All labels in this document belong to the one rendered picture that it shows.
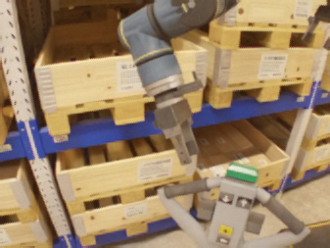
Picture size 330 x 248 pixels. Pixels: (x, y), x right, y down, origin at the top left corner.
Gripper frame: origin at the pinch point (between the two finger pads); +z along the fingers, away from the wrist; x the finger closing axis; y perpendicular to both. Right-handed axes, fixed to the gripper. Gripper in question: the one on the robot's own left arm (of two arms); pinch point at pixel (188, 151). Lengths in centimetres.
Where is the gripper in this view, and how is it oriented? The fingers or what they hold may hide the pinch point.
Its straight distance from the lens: 67.6
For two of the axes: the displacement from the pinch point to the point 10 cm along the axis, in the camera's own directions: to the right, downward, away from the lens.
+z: 3.4, 9.4, 0.8
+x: -3.7, 2.1, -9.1
